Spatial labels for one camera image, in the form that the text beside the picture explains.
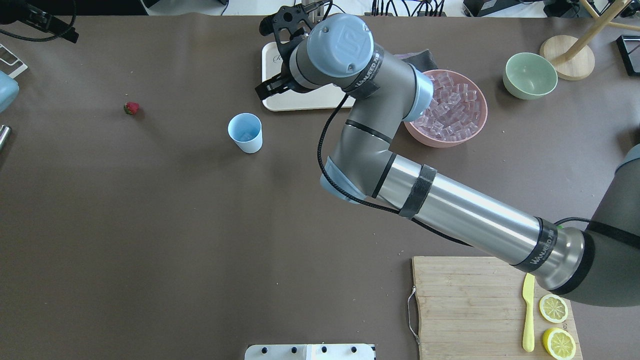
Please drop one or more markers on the green ceramic bowl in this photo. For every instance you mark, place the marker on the green ceramic bowl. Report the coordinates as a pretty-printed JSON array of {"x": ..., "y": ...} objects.
[{"x": 529, "y": 76}]

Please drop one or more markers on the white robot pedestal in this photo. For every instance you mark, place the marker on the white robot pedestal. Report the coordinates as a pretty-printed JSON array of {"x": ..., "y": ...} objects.
[{"x": 317, "y": 351}]

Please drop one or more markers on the wooden cup stand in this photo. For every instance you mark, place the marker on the wooden cup stand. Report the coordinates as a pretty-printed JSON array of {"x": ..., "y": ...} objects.
[{"x": 571, "y": 57}]

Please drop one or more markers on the pink bowl of ice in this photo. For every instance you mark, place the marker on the pink bowl of ice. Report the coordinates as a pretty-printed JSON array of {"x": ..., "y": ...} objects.
[{"x": 457, "y": 112}]

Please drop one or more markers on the lemon slice lower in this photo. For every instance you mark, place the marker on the lemon slice lower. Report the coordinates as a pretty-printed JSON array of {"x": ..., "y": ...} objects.
[{"x": 559, "y": 344}]

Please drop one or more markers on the wooden cutting board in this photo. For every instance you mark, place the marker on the wooden cutting board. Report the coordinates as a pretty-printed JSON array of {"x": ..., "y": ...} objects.
[{"x": 471, "y": 308}]

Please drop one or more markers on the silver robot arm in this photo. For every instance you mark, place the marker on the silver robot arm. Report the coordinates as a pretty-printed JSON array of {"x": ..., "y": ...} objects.
[{"x": 598, "y": 266}]

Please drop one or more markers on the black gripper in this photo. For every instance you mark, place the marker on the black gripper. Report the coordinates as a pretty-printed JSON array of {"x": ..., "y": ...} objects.
[{"x": 270, "y": 86}]

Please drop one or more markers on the light blue cup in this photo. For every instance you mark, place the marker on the light blue cup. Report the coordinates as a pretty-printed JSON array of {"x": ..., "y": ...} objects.
[{"x": 246, "y": 130}]

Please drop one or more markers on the lemon slice upper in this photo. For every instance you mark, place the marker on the lemon slice upper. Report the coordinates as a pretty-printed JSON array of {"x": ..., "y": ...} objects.
[{"x": 553, "y": 308}]

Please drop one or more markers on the yellow plastic knife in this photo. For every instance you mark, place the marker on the yellow plastic knife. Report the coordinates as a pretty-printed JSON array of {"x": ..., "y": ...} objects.
[{"x": 528, "y": 295}]

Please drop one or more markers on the cream rabbit tray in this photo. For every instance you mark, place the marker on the cream rabbit tray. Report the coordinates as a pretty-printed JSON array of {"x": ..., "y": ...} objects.
[{"x": 326, "y": 97}]

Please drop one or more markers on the white cup rack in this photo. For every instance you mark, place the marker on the white cup rack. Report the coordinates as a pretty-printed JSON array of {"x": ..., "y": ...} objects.
[{"x": 10, "y": 64}]

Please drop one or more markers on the grey folded cloth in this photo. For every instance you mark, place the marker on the grey folded cloth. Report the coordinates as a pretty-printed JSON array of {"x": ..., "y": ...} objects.
[{"x": 423, "y": 61}]

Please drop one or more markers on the lemon slice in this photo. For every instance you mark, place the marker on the lemon slice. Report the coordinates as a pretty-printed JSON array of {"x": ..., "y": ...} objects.
[
  {"x": 553, "y": 308},
  {"x": 559, "y": 344}
]

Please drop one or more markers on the red strawberry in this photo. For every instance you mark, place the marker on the red strawberry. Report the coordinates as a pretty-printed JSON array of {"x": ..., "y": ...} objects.
[{"x": 131, "y": 108}]

